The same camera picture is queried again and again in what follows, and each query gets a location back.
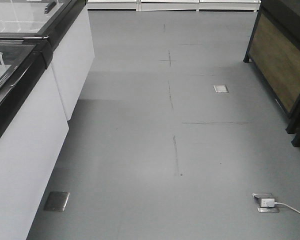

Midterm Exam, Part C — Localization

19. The white shelf base row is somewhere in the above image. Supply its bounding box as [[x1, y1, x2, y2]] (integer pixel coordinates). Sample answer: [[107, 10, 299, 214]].
[[87, 0, 261, 12]]

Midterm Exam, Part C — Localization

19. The far white chest freezer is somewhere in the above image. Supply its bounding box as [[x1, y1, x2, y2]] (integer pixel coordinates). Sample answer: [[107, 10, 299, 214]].
[[0, 0, 95, 120]]

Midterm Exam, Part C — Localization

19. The white power cable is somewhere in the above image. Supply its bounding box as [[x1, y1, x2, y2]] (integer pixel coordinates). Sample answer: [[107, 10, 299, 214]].
[[274, 201, 300, 223]]

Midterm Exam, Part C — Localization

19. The near white chest freezer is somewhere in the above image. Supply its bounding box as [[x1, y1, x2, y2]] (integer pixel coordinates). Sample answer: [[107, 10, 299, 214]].
[[0, 43, 69, 240]]

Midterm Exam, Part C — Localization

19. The dark wood-panel counter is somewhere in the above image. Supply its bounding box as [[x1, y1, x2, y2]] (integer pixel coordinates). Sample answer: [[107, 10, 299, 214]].
[[243, 0, 300, 134]]

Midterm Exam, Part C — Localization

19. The white chest freezer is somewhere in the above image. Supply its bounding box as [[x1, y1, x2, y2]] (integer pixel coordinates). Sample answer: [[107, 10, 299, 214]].
[[0, 43, 69, 240], [0, 0, 95, 120]]

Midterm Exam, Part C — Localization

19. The middle steel floor socket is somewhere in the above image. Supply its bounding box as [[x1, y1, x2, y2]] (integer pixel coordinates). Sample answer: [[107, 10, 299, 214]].
[[213, 84, 229, 93]]

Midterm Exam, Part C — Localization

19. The white power adapter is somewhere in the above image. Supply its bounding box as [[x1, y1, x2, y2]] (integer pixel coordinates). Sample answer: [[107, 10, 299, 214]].
[[258, 197, 275, 208]]

